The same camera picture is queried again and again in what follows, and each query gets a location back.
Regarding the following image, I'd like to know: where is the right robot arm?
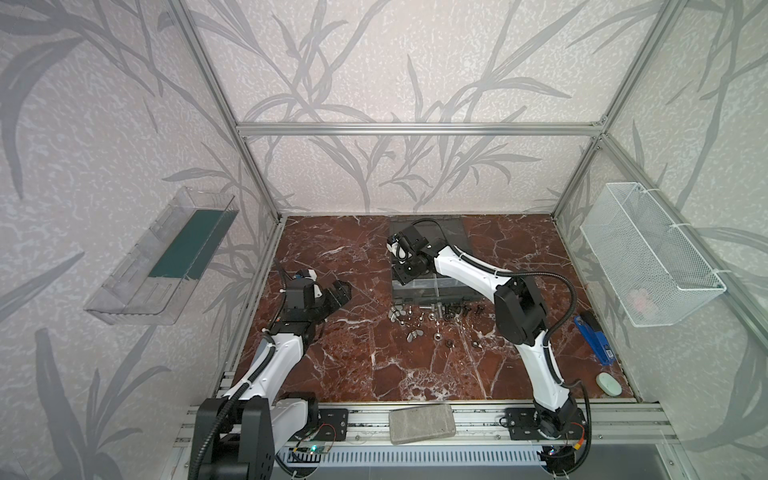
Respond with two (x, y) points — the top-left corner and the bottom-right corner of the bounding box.
(387, 220), (578, 439)

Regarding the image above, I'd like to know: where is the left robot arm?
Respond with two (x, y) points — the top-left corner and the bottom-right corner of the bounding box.
(187, 270), (352, 479)

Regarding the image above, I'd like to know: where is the clear compartment organizer box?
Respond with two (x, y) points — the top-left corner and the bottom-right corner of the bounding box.
(389, 216), (484, 306)

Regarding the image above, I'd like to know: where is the green mat on shelf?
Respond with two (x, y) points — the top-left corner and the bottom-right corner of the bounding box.
(148, 209), (238, 281)

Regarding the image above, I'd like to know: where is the grey stone block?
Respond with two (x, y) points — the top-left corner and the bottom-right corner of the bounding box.
(389, 403), (457, 445)

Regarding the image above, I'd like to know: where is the white ventilation grille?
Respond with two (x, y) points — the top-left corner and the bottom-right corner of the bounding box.
(278, 445), (544, 468)

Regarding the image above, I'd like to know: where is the blue stapler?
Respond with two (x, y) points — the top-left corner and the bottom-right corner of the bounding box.
(574, 311), (616, 366)

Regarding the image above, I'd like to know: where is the pink object in basket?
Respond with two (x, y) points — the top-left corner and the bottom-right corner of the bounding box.
(628, 288), (659, 319)

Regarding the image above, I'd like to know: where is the pale green soap bar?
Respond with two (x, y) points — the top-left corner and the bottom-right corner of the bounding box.
(595, 372), (623, 397)

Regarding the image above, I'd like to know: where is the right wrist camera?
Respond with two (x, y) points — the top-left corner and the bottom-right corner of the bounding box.
(387, 234), (407, 261)

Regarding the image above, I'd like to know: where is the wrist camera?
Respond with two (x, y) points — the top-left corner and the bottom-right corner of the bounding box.
(290, 269), (317, 282)
(387, 234), (407, 261)

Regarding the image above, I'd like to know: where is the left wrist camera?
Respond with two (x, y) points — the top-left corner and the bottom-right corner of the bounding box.
(290, 269), (317, 282)

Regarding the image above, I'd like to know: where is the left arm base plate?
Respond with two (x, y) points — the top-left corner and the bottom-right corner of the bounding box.
(296, 408), (350, 442)

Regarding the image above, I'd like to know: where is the clear acrylic wall shelf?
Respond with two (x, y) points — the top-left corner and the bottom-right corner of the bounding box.
(84, 187), (239, 326)

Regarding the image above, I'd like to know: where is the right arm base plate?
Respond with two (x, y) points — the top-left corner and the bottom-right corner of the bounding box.
(499, 407), (547, 441)

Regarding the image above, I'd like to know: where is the white wire mesh basket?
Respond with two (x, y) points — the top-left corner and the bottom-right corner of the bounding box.
(580, 182), (727, 328)

